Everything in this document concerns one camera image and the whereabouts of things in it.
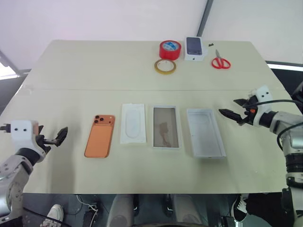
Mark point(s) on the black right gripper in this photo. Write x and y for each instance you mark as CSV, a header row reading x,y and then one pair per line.
x,y
249,114

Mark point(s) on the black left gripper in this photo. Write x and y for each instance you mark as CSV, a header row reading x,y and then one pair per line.
x,y
47,142

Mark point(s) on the white phone box base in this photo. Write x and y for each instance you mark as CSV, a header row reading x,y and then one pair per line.
x,y
204,132

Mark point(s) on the orange smartphone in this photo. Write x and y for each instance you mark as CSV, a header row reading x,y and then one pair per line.
x,y
99,139

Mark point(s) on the white tray with screen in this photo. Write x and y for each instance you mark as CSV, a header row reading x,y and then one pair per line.
x,y
165,127

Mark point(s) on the white paper insert tray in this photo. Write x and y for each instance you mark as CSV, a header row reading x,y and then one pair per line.
x,y
132,123

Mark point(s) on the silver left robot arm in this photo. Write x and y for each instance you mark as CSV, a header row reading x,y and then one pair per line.
x,y
14,170

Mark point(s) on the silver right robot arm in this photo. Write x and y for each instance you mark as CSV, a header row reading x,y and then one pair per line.
x,y
284,118

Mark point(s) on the white box dark phone print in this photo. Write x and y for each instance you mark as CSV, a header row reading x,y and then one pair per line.
x,y
194,47

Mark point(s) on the dark rounded object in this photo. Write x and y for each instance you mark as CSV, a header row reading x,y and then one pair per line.
x,y
298,92

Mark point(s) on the yellow clear tape roll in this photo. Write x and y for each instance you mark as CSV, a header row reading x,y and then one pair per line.
x,y
165,72

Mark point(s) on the red tape roll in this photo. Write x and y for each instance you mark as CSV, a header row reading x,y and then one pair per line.
x,y
169,55

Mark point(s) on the grey metal beam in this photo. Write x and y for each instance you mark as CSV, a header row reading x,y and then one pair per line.
x,y
204,19

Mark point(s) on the black and white sneaker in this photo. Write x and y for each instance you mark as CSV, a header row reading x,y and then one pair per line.
x,y
239,208

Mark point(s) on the grey rounded leg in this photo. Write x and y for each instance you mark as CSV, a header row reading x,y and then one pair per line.
x,y
119,210
187,209

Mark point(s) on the black trousers leg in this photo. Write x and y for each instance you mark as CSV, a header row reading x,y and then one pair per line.
x,y
265,210

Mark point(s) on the black shoe white trim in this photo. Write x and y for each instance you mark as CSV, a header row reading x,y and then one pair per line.
x,y
168,205
136,203

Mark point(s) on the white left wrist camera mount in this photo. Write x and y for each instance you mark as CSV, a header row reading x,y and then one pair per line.
x,y
22,132

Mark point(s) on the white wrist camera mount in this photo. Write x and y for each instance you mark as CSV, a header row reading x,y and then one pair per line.
x,y
264,94
22,132

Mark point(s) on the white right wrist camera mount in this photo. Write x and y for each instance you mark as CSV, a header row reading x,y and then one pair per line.
x,y
264,94

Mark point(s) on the grey metal frame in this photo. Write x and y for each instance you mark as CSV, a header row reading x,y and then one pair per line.
x,y
23,71

